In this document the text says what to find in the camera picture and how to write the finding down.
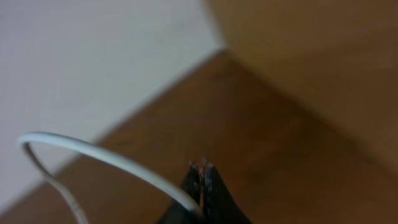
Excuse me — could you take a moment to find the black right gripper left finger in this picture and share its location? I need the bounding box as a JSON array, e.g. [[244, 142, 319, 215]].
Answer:
[[156, 162, 204, 224]]

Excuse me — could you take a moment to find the cardboard right side panel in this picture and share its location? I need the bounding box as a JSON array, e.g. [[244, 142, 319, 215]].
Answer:
[[208, 0, 397, 170]]

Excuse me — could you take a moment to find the black and white cable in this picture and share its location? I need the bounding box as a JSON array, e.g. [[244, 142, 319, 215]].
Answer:
[[17, 131, 205, 224]]

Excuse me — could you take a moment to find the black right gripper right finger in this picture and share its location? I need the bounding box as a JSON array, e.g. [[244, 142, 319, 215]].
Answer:
[[203, 164, 251, 224]]

